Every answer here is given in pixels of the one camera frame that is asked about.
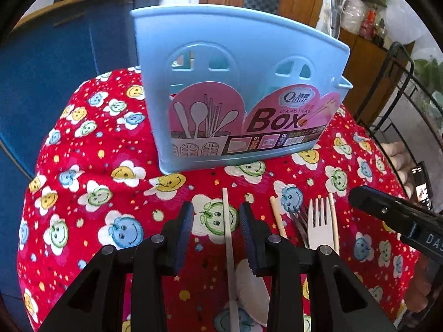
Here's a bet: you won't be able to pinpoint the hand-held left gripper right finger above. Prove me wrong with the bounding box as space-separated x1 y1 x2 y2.
239 201 398 332

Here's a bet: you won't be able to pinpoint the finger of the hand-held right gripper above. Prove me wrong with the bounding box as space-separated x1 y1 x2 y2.
348 186 416 237

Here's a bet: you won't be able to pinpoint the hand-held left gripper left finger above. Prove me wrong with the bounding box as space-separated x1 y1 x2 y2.
36 201 195 332

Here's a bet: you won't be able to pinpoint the pale wooden chopstick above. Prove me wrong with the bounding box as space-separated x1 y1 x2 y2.
328 193 340 253
222 188 240 332
269 196 289 239

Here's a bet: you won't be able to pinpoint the metal fork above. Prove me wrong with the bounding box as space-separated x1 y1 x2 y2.
289 206 310 250

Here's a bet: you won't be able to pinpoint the white plastic spoon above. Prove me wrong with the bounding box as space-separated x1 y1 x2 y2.
237 259 271 322

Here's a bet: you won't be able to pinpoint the cream wooden fork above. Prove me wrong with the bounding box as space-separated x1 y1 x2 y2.
307 197 334 251

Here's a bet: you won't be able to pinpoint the light blue plastic utensil holder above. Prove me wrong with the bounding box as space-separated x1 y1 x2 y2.
130 3 354 175

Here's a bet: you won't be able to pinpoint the person's right hand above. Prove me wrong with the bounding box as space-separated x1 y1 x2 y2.
404 259 438 315

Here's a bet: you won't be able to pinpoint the black electronic device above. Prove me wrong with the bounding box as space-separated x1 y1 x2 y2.
411 161 434 211

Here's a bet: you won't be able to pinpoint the beige eggs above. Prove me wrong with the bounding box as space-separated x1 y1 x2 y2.
382 143 416 194

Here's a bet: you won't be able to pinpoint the red floral cloth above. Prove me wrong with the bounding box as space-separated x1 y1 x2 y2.
17 66 421 332

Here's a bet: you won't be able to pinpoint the bag of green vegetables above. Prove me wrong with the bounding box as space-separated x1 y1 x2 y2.
413 57 443 125

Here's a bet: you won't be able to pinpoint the wooden shelf unit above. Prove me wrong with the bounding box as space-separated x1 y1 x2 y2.
337 0 416 118

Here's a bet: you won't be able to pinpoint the red bottles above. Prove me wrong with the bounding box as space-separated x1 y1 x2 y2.
360 10 378 38

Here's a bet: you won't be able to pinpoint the white plastic bag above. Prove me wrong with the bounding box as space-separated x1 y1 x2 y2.
386 0 443 49

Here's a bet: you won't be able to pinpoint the white bag with print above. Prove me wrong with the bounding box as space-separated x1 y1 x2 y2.
341 0 367 32

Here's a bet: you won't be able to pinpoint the blue kitchen cabinet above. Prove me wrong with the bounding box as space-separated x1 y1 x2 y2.
0 0 165 319

